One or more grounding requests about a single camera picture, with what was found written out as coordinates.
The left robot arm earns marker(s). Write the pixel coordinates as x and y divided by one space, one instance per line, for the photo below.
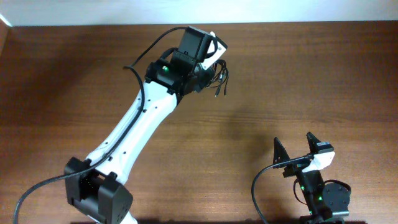
95 186

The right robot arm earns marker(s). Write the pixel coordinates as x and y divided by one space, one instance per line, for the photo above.
327 200

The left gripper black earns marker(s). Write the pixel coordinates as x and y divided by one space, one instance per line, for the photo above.
204 76

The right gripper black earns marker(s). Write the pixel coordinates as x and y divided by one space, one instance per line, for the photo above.
283 155

